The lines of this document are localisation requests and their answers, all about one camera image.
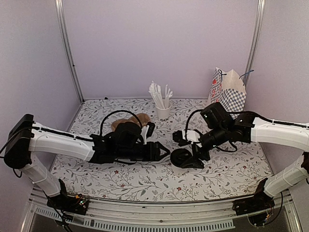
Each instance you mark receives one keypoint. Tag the floral patterned table mat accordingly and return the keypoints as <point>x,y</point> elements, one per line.
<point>227,174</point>

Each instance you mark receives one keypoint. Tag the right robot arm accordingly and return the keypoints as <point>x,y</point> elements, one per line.
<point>248,127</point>

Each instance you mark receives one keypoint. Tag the bundle of white wrapped straws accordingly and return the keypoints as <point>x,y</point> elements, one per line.
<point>161,99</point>

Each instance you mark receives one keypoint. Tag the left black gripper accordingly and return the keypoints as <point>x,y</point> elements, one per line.
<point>153,154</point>

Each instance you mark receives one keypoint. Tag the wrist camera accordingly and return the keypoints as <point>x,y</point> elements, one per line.
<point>183,137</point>
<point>147,131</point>

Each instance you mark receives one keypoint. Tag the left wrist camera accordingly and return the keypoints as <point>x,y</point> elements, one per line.
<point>147,131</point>

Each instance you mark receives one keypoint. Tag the left aluminium frame post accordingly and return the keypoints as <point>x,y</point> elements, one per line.
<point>67,48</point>

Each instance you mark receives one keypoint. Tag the aluminium frame post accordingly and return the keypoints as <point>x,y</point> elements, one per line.
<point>67,48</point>
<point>254,14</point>

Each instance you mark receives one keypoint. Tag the right aluminium frame post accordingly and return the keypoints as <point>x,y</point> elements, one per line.
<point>254,14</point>

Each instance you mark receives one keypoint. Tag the front aluminium rail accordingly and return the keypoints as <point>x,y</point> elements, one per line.
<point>105,215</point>

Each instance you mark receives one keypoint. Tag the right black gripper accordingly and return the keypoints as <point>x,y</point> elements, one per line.
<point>196,162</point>

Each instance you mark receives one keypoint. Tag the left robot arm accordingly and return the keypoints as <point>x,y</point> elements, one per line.
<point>127,144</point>

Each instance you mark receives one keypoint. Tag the black plastic cup lid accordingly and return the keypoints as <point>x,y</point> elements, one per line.
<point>180,156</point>

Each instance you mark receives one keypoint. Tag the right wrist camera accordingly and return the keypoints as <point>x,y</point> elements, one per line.
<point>183,137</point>

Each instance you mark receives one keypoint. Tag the white cup holding straws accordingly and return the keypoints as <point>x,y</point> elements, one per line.
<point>163,114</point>

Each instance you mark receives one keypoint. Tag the checkered paper takeout bag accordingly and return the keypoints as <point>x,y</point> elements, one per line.
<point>228,89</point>

